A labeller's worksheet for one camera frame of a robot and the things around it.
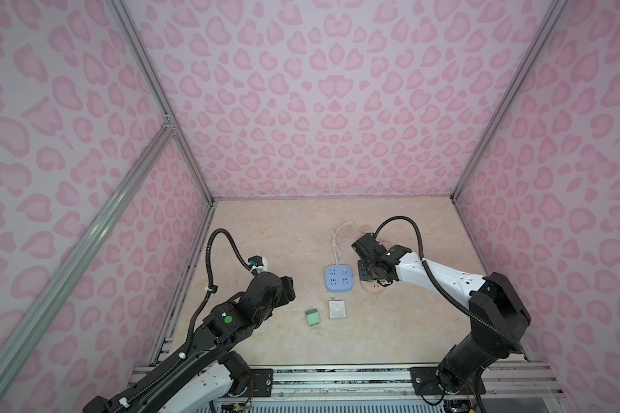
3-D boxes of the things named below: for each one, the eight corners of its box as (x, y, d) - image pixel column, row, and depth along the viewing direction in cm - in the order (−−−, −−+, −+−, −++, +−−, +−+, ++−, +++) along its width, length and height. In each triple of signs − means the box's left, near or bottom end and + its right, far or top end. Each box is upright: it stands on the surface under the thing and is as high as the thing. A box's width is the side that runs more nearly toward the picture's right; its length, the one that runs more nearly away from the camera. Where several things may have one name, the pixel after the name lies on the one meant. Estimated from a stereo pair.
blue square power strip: (326, 292, 93) (326, 288, 90) (325, 268, 99) (325, 264, 96) (353, 292, 93) (354, 288, 90) (351, 268, 99) (352, 264, 96)
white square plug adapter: (328, 318, 87) (328, 315, 84) (328, 303, 90) (328, 299, 88) (345, 318, 87) (346, 315, 84) (344, 303, 90) (345, 299, 88)
